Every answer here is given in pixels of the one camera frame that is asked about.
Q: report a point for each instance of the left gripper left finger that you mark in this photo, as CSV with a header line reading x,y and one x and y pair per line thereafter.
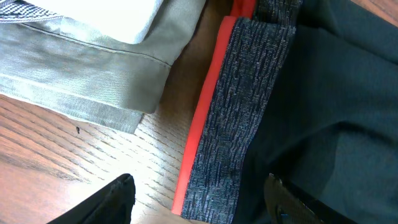
x,y
112,204

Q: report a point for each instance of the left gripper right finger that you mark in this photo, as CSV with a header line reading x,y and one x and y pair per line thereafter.
x,y
287,203

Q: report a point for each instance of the black leggings with red waistband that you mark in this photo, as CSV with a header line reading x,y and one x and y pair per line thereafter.
x,y
307,91

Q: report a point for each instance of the olive folded garment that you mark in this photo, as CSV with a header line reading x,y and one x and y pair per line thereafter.
x,y
71,68

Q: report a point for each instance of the white folded printed shirt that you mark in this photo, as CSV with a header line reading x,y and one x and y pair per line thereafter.
x,y
127,21

